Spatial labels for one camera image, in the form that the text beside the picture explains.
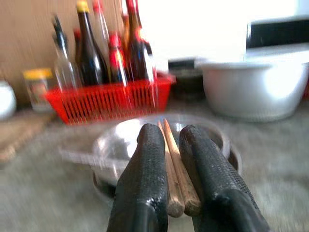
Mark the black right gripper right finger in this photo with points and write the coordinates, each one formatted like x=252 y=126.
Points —
x=212 y=174

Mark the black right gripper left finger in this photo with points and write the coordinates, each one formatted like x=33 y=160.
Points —
x=142 y=174

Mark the brown wooden chopstick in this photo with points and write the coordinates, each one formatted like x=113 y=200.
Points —
x=186 y=188
x=172 y=188

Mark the stainless steel dish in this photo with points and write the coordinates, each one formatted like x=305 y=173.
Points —
x=113 y=145

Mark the red plastic slotted basket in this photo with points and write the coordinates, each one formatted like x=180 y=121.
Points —
x=108 y=101

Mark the silver aluminium pot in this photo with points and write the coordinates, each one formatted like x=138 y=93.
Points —
x=253 y=91

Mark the black stone mortar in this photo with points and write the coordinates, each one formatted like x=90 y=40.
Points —
x=188 y=84

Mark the tall dark bottle red cap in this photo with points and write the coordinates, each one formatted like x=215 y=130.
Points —
x=137 y=60

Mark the red label sauce bottle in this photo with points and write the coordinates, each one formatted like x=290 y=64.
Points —
x=117 y=60

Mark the dark bottle yellow cap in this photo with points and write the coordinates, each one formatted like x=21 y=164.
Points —
x=89 y=62

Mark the clear bottle black spout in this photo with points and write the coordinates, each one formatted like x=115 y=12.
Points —
x=64 y=70

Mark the glass jar yellow lid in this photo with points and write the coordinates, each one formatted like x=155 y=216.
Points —
x=37 y=91

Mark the amber sauce bottle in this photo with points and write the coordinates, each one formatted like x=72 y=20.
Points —
x=125 y=31

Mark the clear bottle red cap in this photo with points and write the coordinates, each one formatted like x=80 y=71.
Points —
x=101 y=26

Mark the white appliance black panel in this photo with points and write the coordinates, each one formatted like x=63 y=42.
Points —
x=277 y=33

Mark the white round jar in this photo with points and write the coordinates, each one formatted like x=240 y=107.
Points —
x=6 y=101

